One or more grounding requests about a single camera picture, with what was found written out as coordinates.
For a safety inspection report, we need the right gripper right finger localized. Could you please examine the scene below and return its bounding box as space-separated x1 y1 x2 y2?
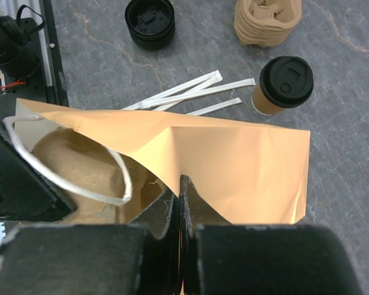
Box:
179 176 362 294

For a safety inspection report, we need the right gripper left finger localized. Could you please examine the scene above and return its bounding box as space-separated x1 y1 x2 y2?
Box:
0 190 179 294

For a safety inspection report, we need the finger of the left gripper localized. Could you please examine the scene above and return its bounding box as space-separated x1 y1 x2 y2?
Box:
0 98 76 222

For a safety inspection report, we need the brown paper bag with handles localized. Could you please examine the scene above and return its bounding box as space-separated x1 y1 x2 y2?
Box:
4 98 311 224

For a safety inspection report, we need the brown paper coffee cup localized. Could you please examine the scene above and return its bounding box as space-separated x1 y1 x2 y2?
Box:
252 82 285 116

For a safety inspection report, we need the black plastic cup lid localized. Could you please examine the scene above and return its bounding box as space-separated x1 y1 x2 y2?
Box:
259 56 314 109

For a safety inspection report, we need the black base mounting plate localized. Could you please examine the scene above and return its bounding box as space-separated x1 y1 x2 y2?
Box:
0 1 68 106

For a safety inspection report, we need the white wrapped straw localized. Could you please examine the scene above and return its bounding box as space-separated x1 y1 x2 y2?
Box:
187 98 242 116
138 78 255 109
119 70 223 111

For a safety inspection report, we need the stack of black lids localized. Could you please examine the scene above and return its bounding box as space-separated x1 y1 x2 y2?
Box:
124 0 175 50

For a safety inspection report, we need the brown pulp cup carrier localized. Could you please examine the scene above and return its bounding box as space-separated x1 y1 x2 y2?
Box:
234 0 302 48

